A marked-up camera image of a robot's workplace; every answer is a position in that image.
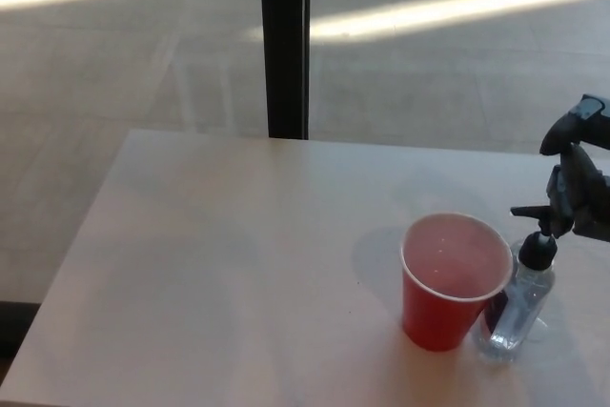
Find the black window frame post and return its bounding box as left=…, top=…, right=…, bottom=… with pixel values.
left=258, top=0, right=313, bottom=141

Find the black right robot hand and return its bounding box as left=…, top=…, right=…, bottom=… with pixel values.
left=539, top=92, right=610, bottom=239

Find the clear soap pump bottle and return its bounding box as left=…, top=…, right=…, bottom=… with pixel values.
left=473, top=205, right=559, bottom=364

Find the red plastic cup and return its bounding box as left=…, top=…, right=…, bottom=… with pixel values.
left=399, top=212, right=514, bottom=352

